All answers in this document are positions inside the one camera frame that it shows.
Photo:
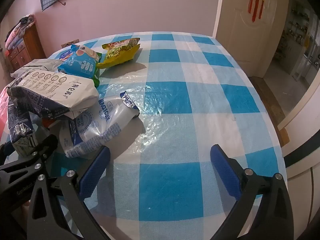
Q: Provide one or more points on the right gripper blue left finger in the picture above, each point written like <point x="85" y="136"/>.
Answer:
<point x="46" y="219"/>

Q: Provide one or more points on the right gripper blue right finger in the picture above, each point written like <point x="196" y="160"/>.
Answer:
<point x="274" y="217"/>

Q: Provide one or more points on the white Magican refill pouch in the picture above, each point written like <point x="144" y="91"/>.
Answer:
<point x="97" y="125"/>

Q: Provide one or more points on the yellow snack bag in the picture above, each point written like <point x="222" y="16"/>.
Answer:
<point x="118" y="52"/>

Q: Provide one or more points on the pink heart bed blanket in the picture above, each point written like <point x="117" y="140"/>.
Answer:
<point x="3" y="109"/>

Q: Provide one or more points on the large grey white bag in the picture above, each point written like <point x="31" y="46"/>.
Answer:
<point x="41" y="89"/>

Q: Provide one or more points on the brown wooden cabinet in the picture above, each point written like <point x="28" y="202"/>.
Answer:
<point x="28" y="49"/>

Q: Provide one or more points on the blue cartoon snack bag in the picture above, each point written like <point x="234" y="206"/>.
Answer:
<point x="81" y="61"/>

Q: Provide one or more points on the folded blankets pile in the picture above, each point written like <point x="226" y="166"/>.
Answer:
<point x="19" y="30"/>

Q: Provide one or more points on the blue white checkered tablecloth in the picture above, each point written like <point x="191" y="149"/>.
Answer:
<point x="160" y="182"/>

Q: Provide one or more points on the white door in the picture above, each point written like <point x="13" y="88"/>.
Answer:
<point x="252" y="45"/>

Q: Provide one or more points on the wall power socket strip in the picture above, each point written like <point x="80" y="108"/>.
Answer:
<point x="64" y="45"/>

